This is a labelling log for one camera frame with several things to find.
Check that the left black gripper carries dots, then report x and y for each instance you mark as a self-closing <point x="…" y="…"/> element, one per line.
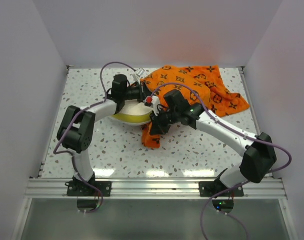
<point x="142" y="91"/>

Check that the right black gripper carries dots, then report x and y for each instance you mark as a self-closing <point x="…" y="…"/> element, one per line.
<point x="157" y="127"/>

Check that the cream pillow yellow edge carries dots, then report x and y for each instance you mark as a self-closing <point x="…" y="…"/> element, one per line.
<point x="133" y="113"/>

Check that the orange patterned pillowcase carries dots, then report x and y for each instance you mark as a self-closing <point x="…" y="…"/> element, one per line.
<point x="206" y="81"/>

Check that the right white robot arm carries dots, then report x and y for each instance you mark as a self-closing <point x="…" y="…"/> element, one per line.
<point x="256" y="151"/>

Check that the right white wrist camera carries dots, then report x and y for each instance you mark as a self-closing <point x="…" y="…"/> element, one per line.
<point x="152" y="102"/>

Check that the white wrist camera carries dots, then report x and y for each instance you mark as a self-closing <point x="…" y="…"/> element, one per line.
<point x="138" y="73"/>
<point x="152" y="102"/>

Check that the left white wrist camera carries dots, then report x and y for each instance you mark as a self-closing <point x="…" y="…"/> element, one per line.
<point x="138" y="73"/>

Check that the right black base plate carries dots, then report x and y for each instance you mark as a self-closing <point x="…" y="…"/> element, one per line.
<point x="210" y="188"/>

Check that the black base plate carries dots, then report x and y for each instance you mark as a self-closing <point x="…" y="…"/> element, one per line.
<point x="210" y="188"/>
<point x="76" y="188"/>

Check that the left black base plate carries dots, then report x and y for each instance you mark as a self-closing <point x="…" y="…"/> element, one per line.
<point x="76" y="188"/>

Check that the aluminium mounting rail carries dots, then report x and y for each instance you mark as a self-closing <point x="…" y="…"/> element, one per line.
<point x="154" y="188"/>

